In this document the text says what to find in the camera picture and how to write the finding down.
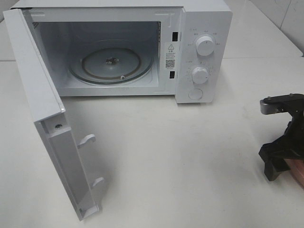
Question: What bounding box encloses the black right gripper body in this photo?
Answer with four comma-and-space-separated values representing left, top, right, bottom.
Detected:
260, 94, 304, 146

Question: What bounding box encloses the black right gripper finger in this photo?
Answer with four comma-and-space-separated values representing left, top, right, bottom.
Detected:
258, 136, 304, 181

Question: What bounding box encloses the pink round plate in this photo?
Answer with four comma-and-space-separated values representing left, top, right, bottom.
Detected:
285, 159, 304, 188

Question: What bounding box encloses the round white door button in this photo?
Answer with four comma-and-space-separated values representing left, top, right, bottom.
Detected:
188, 88, 203, 100

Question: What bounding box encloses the white microwave door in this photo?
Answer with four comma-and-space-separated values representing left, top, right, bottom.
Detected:
3, 9, 99, 220

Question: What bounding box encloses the white lower timer knob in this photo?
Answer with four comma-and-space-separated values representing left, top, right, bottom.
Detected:
191, 66, 209, 84

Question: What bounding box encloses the white upper power knob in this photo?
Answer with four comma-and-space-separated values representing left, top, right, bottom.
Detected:
194, 34, 215, 57

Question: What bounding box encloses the white microwave oven body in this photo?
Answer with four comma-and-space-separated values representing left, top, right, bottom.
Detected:
10, 0, 232, 103

